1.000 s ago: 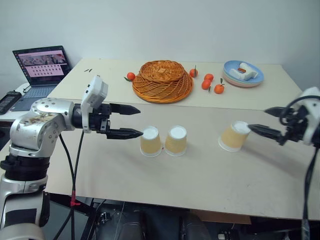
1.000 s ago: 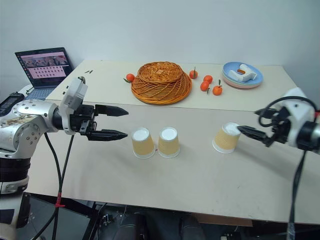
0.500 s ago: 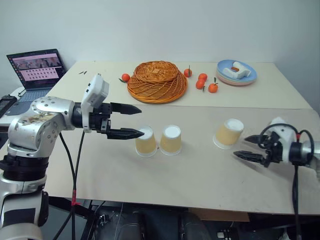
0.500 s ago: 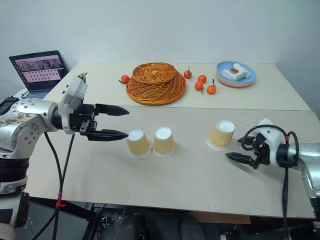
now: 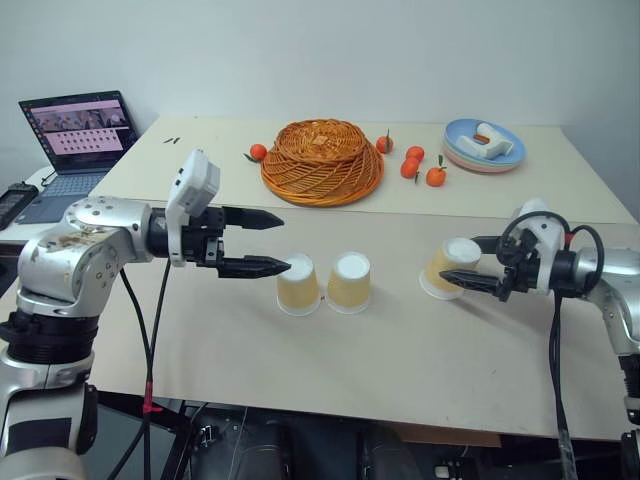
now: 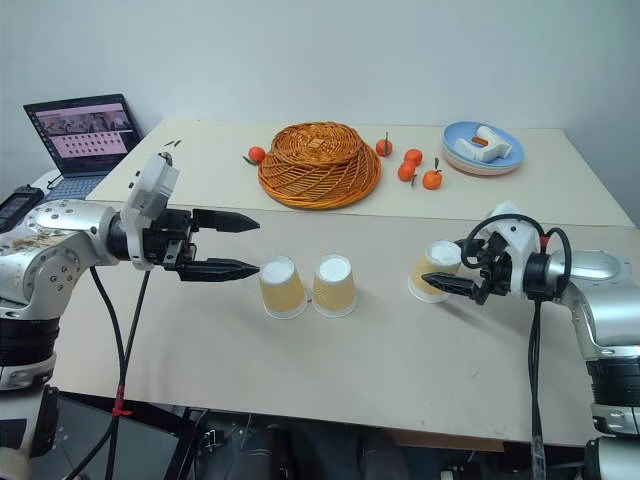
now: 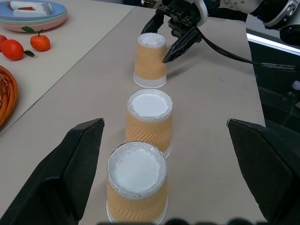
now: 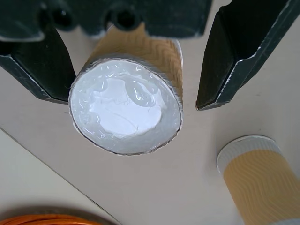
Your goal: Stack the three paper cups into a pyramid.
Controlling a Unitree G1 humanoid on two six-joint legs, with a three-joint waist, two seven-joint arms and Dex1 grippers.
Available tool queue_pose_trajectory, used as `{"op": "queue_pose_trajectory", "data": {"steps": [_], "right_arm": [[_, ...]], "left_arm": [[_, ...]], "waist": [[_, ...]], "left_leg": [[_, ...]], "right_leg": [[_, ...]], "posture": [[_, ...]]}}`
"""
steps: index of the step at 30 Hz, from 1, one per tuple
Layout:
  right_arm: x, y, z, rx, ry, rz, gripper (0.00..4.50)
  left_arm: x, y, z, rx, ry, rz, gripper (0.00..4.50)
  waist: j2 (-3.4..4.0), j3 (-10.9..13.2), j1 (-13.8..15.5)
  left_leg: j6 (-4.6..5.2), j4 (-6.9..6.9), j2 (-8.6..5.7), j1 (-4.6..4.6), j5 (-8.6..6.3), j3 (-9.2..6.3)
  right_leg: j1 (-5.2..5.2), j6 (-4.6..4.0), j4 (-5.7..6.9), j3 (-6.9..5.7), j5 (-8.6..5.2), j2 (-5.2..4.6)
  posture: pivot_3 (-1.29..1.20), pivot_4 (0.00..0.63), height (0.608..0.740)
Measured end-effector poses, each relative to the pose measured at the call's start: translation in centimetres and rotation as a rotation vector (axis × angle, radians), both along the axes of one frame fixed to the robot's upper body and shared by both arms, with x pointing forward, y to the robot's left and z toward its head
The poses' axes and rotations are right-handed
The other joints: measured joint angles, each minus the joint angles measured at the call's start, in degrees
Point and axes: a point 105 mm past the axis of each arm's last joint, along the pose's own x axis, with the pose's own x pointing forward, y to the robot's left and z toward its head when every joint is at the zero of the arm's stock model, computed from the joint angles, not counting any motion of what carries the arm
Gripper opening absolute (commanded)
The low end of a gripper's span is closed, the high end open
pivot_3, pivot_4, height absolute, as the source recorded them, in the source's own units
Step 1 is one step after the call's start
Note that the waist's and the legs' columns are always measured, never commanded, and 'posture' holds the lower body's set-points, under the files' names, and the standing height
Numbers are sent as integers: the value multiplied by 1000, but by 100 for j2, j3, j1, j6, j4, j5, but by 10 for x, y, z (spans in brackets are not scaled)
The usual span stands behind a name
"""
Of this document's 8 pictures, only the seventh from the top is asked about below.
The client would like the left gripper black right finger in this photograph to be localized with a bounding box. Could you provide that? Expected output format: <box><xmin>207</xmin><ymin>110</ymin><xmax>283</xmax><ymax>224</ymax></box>
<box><xmin>226</xmin><ymin>118</ymin><xmax>300</xmax><ymax>225</ymax></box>

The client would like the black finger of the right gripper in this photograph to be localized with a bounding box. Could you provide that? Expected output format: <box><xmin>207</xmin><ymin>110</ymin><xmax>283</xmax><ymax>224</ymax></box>
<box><xmin>162</xmin><ymin>27</ymin><xmax>202</xmax><ymax>64</ymax></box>
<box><xmin>141</xmin><ymin>11</ymin><xmax>165</xmax><ymax>34</ymax></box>

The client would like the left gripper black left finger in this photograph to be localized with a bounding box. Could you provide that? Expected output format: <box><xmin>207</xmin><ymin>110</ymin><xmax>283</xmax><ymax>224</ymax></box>
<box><xmin>0</xmin><ymin>118</ymin><xmax>105</xmax><ymax>225</ymax></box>

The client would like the orange ribbed paper cup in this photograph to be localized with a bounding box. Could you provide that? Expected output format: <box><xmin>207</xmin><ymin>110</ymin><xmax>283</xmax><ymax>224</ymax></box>
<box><xmin>106</xmin><ymin>141</ymin><xmax>168</xmax><ymax>223</ymax></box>
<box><xmin>133</xmin><ymin>32</ymin><xmax>167</xmax><ymax>89</ymax></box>
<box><xmin>125</xmin><ymin>88</ymin><xmax>174</xmax><ymax>159</ymax></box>

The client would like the orange woven basket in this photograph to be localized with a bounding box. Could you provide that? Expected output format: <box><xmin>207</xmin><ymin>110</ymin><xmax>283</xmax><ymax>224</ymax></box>
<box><xmin>0</xmin><ymin>65</ymin><xmax>19</xmax><ymax>129</ymax></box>

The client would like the blue plate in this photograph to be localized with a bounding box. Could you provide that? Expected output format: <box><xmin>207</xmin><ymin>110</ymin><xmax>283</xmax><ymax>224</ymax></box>
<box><xmin>0</xmin><ymin>0</ymin><xmax>68</xmax><ymax>23</ymax></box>

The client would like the green plate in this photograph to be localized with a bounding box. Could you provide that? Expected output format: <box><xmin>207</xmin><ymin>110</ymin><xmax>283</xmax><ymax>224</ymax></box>
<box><xmin>0</xmin><ymin>13</ymin><xmax>68</xmax><ymax>26</ymax></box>

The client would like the black rounded robot part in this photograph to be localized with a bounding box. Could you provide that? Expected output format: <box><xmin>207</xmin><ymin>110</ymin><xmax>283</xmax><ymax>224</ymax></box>
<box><xmin>279</xmin><ymin>24</ymin><xmax>300</xmax><ymax>47</ymax></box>

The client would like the tangerine with stem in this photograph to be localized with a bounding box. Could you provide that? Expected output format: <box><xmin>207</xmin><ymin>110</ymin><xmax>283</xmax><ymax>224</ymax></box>
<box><xmin>30</xmin><ymin>29</ymin><xmax>51</xmax><ymax>52</ymax></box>

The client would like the pink plate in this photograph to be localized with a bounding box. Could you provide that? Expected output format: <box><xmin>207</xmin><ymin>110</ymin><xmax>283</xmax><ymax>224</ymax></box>
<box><xmin>0</xmin><ymin>15</ymin><xmax>69</xmax><ymax>33</ymax></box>

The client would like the white plastic utensil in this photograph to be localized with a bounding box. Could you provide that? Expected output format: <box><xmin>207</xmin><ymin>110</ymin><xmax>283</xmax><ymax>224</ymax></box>
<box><xmin>13</xmin><ymin>6</ymin><xmax>52</xmax><ymax>17</ymax></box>
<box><xmin>7</xmin><ymin>0</ymin><xmax>52</xmax><ymax>11</ymax></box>

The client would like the tangerine with leaf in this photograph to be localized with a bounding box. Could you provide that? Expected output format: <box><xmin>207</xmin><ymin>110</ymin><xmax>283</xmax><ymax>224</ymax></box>
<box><xmin>0</xmin><ymin>39</ymin><xmax>36</xmax><ymax>61</ymax></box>

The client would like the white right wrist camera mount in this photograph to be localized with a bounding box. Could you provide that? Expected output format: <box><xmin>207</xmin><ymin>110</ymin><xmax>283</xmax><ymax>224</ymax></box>
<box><xmin>191</xmin><ymin>0</ymin><xmax>210</xmax><ymax>27</ymax></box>

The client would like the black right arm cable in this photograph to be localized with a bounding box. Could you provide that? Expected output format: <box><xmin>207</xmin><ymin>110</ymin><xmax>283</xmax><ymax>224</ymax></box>
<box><xmin>196</xmin><ymin>27</ymin><xmax>300</xmax><ymax>71</ymax></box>

